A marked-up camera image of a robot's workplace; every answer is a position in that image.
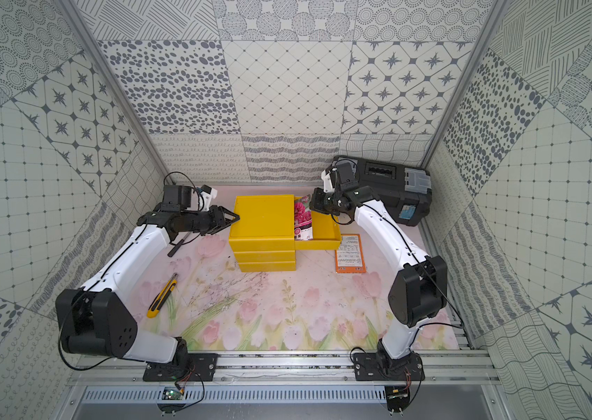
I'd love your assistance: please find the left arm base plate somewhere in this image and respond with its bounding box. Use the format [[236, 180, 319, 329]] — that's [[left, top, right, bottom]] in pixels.
[[142, 353, 219, 383]]

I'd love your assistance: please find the yellow drawer cabinet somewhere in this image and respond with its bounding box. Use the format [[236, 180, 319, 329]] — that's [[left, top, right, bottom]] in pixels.
[[229, 194, 296, 272]]

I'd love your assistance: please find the pink flower seed bag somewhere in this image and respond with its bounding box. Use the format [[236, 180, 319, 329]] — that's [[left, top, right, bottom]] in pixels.
[[294, 195, 313, 242]]

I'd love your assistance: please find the aluminium mounting rail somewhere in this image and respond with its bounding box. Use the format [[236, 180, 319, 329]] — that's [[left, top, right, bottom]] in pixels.
[[67, 350, 501, 386]]

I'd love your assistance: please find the yellow top drawer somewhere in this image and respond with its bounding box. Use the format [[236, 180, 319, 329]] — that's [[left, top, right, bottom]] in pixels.
[[294, 211, 341, 250]]

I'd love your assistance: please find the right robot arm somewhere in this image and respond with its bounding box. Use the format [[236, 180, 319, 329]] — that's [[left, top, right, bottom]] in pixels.
[[312, 187, 448, 361]]

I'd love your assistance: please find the floral table mat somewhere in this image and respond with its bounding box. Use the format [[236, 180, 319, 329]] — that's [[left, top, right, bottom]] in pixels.
[[135, 184, 460, 352]]

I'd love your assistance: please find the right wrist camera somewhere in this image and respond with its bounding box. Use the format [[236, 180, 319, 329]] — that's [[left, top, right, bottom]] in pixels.
[[320, 159, 359, 194]]

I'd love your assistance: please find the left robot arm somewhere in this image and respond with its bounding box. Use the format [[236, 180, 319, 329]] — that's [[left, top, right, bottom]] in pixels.
[[56, 205, 240, 369]]

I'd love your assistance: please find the orange seed bag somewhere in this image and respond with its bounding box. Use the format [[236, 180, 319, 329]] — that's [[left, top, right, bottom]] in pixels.
[[336, 234, 366, 274]]

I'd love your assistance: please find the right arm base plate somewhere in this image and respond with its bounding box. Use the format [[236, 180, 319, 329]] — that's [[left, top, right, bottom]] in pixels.
[[350, 352, 425, 383]]

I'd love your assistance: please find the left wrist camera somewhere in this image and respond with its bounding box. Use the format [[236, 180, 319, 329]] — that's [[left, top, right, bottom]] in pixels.
[[161, 185, 217, 213]]

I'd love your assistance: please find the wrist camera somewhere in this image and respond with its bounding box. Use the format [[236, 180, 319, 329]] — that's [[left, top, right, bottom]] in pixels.
[[320, 159, 359, 194], [161, 185, 217, 213]]

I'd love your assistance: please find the yellow utility knife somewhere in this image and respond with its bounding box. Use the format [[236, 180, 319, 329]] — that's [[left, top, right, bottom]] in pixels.
[[147, 274, 178, 319]]

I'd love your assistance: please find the black toolbox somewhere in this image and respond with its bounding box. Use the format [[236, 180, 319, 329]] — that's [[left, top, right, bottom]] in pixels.
[[332, 155, 432, 227]]

